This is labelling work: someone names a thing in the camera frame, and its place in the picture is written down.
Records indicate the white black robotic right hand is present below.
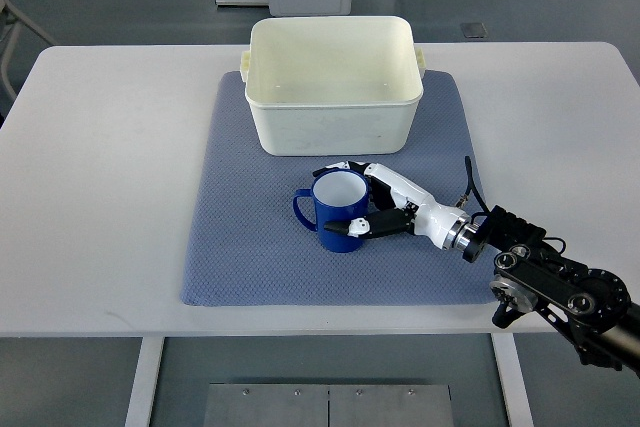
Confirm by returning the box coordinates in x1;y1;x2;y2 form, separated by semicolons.
313;157;488;262

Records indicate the blue enamel cup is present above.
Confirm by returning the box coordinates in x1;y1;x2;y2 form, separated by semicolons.
292;169;369;253

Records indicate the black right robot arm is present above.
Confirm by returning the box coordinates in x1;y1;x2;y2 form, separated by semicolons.
453;157;639;373

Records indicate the cream plastic box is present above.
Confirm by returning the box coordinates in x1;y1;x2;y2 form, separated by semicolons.
240;16;426;156

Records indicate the blue quilted mat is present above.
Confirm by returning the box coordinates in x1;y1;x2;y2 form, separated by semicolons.
181;72;496;307

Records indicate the small grey floor hatch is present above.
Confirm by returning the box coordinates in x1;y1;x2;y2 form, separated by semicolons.
460;22;488;39

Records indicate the right table leg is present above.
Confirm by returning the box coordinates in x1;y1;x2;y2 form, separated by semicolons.
491;333;534;427

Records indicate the table leg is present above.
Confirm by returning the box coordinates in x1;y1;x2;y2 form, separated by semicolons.
491;333;534;427
124;337;165;427

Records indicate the metal floor plate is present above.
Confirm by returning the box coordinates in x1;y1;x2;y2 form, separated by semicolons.
204;384;454;426

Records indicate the left table leg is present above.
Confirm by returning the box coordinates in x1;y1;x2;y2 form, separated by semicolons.
124;337;165;427

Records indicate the white chair frame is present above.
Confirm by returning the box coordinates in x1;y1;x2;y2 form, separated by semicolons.
1;0;58;101

